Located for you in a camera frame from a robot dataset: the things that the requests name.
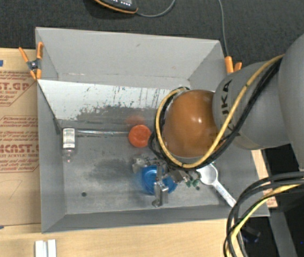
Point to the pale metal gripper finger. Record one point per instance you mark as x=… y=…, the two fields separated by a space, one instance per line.
x=144 y=163
x=161 y=195

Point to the grey metal bin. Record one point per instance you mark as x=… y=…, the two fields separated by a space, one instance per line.
x=106 y=181

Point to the brown cardboard board red print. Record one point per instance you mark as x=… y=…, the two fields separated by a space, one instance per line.
x=12 y=191

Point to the blue plastic cup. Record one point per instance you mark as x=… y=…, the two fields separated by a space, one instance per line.
x=148 y=179

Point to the white plastic spoon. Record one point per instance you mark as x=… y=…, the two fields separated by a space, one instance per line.
x=208 y=174

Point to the orange round disc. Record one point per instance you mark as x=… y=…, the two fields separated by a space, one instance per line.
x=139 y=136

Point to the clear plastic bottle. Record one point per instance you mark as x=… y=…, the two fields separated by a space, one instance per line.
x=68 y=139

